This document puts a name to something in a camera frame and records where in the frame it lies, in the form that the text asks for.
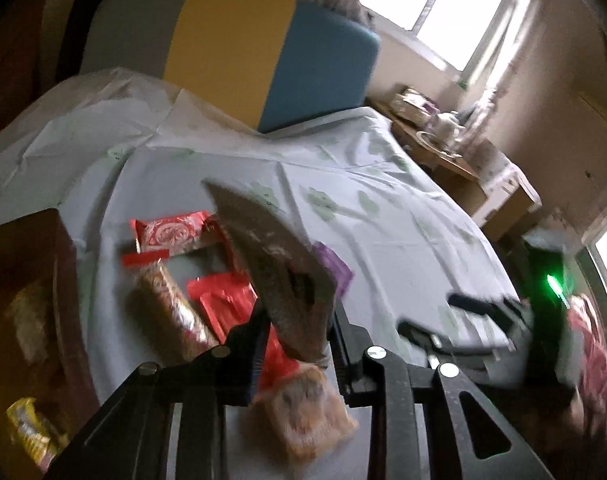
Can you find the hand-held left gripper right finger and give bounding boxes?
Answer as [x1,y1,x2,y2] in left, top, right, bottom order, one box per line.
[331,305,554,480]

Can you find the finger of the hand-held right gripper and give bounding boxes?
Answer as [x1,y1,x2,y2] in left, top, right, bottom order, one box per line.
[397,319,521,362]
[447,293,531,325]

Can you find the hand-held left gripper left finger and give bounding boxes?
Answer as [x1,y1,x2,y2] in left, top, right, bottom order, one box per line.
[64,305,272,480]

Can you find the cracker pack with red ends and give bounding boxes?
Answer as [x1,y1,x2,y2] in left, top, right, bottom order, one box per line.
[122,254,220,362]

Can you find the grey speckled snack packet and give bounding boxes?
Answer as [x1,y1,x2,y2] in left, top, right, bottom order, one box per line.
[202,179,345,362]

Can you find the red white patterned snack packet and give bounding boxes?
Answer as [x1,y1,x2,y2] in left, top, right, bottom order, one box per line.
[130,211,220,257]

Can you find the plain red snack packet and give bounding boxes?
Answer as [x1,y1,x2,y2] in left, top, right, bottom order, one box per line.
[256,327,298,395]
[188,273,260,342]

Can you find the orange cracker packet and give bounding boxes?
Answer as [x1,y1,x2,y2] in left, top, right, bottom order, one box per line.
[262,364,360,462]

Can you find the purple snack packet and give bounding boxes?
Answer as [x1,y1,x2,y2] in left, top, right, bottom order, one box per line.
[312,241,355,297]

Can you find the wooden bedside table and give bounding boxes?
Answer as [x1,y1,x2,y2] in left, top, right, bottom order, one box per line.
[376,97,541,241]

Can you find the white floral bed sheet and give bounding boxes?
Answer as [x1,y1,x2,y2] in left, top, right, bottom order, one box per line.
[0,67,529,411]

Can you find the white teapot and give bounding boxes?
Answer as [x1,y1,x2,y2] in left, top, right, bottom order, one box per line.
[431,110,461,142]

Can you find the yellow snack packet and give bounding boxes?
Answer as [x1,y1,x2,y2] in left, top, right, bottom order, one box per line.
[6,397,70,467]

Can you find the window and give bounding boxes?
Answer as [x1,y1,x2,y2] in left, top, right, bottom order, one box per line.
[356,0,517,72]

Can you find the grey yellow blue headboard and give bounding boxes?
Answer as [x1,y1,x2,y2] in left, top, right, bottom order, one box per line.
[56,0,381,135]

